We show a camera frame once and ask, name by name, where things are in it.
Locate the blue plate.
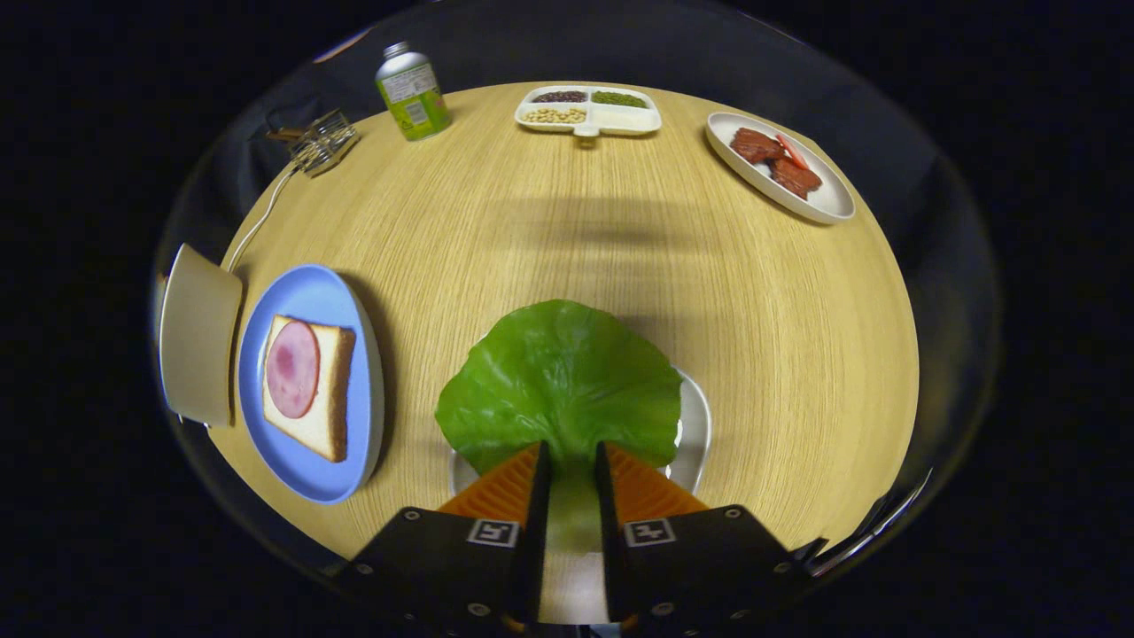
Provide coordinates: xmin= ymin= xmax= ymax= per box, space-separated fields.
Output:
xmin=237 ymin=264 xmax=385 ymax=504

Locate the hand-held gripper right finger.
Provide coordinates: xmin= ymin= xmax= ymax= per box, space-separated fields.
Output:
xmin=594 ymin=441 xmax=816 ymax=634

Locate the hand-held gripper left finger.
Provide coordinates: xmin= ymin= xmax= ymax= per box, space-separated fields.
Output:
xmin=337 ymin=441 xmax=552 ymax=634

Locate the green label metal bottle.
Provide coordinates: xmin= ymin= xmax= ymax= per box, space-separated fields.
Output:
xmin=375 ymin=42 xmax=451 ymax=143

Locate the white bread slice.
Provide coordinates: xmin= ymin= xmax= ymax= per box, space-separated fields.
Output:
xmin=261 ymin=315 xmax=357 ymax=463

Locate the small white plate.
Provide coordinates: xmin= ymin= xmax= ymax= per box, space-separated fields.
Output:
xmin=447 ymin=368 xmax=712 ymax=626

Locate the white toaster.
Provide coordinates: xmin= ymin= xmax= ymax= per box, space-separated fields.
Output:
xmin=158 ymin=244 xmax=244 ymax=428

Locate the red meat slice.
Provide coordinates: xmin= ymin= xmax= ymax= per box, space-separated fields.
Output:
xmin=731 ymin=127 xmax=785 ymax=166
xmin=769 ymin=157 xmax=823 ymax=199

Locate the white toaster cable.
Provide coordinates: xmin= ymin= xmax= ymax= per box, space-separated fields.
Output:
xmin=221 ymin=164 xmax=302 ymax=271

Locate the white divided dish with beans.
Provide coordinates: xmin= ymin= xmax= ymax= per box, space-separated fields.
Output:
xmin=515 ymin=84 xmax=663 ymax=147

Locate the metal wire basket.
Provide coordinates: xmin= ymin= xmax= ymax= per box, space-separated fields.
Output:
xmin=288 ymin=108 xmax=360 ymax=178

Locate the white oval plate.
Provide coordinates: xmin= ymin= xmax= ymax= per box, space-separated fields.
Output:
xmin=706 ymin=112 xmax=857 ymax=225

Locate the green lettuce leaf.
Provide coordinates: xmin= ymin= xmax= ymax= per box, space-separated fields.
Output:
xmin=434 ymin=299 xmax=685 ymax=555

